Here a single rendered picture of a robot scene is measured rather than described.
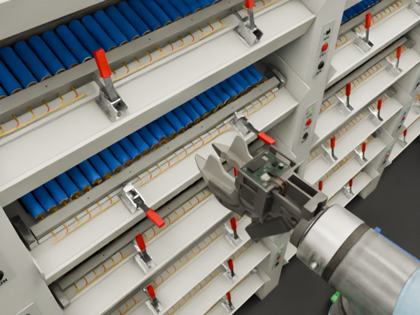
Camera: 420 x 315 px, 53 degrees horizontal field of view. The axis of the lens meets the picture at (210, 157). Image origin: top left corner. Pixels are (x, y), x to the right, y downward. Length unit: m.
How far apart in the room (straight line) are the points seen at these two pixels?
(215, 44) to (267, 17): 0.13
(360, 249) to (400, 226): 1.48
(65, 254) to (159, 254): 0.26
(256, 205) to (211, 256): 0.56
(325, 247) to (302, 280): 1.21
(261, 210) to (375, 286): 0.17
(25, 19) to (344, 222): 0.42
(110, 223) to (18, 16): 0.38
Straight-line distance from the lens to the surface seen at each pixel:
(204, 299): 1.30
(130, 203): 0.72
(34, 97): 0.57
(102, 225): 0.72
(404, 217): 2.06
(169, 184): 0.75
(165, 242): 0.91
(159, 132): 0.77
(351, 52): 1.12
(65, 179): 0.72
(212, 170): 0.63
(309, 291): 1.74
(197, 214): 0.95
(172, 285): 1.09
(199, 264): 1.11
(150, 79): 0.63
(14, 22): 0.46
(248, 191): 0.59
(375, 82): 1.39
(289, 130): 1.01
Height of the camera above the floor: 1.52
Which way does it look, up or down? 46 degrees down
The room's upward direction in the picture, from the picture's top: straight up
